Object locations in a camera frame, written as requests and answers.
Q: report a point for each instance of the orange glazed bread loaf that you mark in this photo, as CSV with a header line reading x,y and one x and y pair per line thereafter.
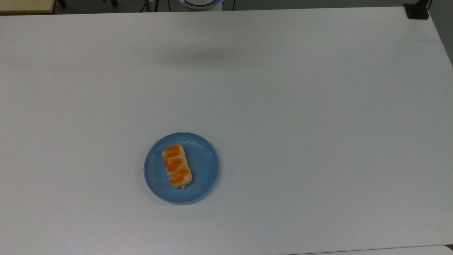
x,y
177,165

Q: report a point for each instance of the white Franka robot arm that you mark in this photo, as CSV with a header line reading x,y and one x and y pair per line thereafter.
x,y
200,3

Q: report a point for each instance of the blue round plate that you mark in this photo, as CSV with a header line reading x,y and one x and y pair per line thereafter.
x,y
201,166

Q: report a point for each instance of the black table clamp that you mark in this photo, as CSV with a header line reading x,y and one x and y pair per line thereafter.
x,y
417,12

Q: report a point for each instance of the light wooden furniture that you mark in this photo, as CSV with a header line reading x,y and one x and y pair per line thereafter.
x,y
26,5

